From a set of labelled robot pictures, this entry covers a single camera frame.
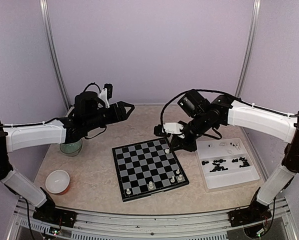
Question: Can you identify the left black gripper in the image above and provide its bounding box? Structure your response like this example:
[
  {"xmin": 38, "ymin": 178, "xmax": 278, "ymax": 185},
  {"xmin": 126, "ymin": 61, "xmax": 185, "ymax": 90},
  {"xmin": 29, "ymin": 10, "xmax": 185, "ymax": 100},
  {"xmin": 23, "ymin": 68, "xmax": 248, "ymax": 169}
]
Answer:
[{"xmin": 84, "ymin": 100, "xmax": 135, "ymax": 132}]

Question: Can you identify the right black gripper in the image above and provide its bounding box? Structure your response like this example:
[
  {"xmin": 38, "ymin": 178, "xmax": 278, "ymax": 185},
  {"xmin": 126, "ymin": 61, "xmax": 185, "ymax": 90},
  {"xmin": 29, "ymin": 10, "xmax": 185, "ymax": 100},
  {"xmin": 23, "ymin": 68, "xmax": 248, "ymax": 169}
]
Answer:
[{"xmin": 169, "ymin": 111, "xmax": 211, "ymax": 152}]

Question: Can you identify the white chess queen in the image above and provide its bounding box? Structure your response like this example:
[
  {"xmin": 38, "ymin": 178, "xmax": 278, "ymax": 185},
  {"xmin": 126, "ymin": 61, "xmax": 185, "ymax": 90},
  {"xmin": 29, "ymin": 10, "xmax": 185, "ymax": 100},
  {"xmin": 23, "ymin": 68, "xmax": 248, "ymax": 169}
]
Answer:
[{"xmin": 148, "ymin": 181, "xmax": 154, "ymax": 190}]

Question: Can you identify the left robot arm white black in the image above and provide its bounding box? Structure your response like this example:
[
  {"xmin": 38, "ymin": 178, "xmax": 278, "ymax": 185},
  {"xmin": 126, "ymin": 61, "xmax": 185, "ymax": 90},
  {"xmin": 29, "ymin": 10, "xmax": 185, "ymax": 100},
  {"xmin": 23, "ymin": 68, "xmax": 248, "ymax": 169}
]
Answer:
[{"xmin": 0, "ymin": 89, "xmax": 135, "ymax": 223}]

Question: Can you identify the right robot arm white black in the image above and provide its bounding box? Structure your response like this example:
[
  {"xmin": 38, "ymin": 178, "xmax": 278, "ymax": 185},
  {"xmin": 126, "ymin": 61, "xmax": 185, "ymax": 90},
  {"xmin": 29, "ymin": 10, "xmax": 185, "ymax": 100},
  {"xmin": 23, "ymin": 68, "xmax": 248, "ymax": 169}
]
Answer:
[{"xmin": 162, "ymin": 89, "xmax": 299, "ymax": 224}]

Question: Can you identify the black chess piece far left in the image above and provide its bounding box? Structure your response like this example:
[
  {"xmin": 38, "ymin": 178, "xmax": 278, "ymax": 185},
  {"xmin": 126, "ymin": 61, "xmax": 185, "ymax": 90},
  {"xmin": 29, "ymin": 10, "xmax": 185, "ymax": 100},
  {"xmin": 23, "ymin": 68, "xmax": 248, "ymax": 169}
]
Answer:
[{"xmin": 201, "ymin": 161, "xmax": 209, "ymax": 166}]

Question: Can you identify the black grey chess board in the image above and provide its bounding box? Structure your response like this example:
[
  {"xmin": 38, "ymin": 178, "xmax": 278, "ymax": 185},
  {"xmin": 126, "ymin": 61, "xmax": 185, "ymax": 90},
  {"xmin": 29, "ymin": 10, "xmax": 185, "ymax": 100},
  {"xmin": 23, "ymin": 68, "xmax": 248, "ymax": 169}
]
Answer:
[{"xmin": 112, "ymin": 137, "xmax": 189, "ymax": 202}]

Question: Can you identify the black chess pieces cluster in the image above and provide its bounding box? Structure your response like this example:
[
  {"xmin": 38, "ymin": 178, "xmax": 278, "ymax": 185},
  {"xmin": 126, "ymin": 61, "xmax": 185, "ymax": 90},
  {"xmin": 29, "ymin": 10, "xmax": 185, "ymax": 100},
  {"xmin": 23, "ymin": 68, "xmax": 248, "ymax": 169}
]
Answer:
[
  {"xmin": 231, "ymin": 157, "xmax": 250, "ymax": 168},
  {"xmin": 209, "ymin": 158, "xmax": 228, "ymax": 173}
]

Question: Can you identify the white chess pieces tray pile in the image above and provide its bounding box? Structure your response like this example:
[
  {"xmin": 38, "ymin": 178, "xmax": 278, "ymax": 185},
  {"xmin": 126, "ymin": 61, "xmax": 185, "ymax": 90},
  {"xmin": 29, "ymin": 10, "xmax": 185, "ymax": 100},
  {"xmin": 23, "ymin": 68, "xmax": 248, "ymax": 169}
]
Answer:
[{"xmin": 219, "ymin": 141, "xmax": 241, "ymax": 155}]

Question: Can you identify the black chess pieces right cluster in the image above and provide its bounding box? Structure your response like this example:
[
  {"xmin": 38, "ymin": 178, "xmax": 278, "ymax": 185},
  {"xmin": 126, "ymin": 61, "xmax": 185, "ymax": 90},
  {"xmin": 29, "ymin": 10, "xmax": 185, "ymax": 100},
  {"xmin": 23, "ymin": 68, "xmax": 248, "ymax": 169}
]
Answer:
[{"xmin": 231, "ymin": 157, "xmax": 250, "ymax": 168}]

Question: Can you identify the white plastic tray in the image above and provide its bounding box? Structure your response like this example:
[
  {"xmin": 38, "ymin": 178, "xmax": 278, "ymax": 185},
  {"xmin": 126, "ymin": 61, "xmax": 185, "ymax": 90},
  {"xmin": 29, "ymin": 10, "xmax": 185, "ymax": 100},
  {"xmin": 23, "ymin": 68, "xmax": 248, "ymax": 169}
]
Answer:
[{"xmin": 195, "ymin": 138, "xmax": 260, "ymax": 192}]

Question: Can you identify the green glass bowl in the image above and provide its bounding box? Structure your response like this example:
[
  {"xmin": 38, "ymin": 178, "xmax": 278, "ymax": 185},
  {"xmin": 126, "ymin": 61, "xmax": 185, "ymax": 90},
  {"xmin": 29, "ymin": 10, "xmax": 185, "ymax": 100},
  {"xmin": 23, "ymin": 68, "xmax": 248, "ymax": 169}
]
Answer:
[{"xmin": 59, "ymin": 139, "xmax": 83, "ymax": 157}]

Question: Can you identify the white orange bowl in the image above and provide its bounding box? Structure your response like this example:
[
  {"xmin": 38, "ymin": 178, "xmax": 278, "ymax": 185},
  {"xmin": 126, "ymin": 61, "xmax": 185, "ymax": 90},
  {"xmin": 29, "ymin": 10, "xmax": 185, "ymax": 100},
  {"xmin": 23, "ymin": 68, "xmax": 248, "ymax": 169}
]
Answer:
[{"xmin": 45, "ymin": 169, "xmax": 70, "ymax": 195}]

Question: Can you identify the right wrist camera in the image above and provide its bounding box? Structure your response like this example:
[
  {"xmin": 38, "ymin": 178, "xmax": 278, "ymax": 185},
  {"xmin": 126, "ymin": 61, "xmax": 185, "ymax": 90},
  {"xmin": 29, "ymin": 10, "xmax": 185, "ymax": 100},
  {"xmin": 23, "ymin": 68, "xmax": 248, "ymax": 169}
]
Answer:
[{"xmin": 153, "ymin": 122, "xmax": 185, "ymax": 139}]

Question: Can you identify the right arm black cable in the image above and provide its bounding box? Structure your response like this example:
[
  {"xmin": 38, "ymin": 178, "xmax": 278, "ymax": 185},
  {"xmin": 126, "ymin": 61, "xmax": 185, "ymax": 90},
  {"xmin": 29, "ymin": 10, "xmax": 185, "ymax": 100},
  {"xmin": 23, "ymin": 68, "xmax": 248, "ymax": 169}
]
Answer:
[{"xmin": 159, "ymin": 88, "xmax": 299, "ymax": 126}]

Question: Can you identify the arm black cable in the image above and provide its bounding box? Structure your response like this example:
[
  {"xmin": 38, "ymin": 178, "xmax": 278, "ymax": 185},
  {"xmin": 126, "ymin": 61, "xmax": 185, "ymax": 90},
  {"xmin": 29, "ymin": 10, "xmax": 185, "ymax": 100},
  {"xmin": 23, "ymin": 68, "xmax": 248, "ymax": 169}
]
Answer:
[
  {"xmin": 159, "ymin": 88, "xmax": 299, "ymax": 126},
  {"xmin": 83, "ymin": 81, "xmax": 103, "ymax": 95}
]

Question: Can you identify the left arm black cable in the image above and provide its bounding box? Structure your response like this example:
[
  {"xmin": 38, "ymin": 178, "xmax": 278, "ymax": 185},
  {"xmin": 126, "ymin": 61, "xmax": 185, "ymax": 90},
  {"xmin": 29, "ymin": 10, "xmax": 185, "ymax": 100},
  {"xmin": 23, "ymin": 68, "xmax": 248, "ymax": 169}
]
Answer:
[{"xmin": 83, "ymin": 81, "xmax": 103, "ymax": 95}]

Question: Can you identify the aluminium front rail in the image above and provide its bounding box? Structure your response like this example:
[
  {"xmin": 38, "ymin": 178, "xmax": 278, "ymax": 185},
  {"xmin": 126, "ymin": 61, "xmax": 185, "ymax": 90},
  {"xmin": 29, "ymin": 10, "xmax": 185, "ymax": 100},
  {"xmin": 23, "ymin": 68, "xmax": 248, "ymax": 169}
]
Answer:
[{"xmin": 5, "ymin": 198, "xmax": 299, "ymax": 240}]

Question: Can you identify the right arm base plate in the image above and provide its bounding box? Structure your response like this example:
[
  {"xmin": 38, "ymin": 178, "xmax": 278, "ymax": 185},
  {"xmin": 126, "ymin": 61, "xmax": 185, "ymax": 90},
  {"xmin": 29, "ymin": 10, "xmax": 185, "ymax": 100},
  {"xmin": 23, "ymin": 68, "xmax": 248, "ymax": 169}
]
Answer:
[{"xmin": 228, "ymin": 207, "xmax": 272, "ymax": 228}]

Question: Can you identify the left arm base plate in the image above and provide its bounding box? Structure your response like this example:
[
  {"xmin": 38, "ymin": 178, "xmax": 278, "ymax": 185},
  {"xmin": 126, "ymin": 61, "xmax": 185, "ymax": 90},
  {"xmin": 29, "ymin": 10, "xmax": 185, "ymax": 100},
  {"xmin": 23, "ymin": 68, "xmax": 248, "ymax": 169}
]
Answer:
[{"xmin": 33, "ymin": 206, "xmax": 77, "ymax": 228}]

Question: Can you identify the right aluminium frame post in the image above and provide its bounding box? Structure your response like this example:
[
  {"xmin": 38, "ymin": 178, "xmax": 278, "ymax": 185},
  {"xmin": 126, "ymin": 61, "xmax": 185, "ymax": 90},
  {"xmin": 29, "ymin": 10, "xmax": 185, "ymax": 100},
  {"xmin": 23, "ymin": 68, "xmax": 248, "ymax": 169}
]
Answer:
[{"xmin": 234, "ymin": 0, "xmax": 262, "ymax": 98}]

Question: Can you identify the aluminium frame post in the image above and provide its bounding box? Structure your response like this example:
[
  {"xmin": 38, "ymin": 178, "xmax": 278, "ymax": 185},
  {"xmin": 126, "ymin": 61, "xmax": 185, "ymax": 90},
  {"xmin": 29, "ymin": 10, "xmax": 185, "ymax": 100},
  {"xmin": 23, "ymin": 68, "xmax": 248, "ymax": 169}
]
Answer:
[
  {"xmin": 234, "ymin": 0, "xmax": 262, "ymax": 98},
  {"xmin": 39, "ymin": 0, "xmax": 71, "ymax": 110}
]

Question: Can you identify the left aluminium frame post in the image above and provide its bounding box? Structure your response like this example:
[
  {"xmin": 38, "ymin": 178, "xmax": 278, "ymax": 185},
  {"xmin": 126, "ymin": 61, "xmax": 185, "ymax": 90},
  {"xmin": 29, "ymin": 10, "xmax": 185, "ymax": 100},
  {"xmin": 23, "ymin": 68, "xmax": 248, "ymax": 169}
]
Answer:
[{"xmin": 39, "ymin": 0, "xmax": 71, "ymax": 110}]

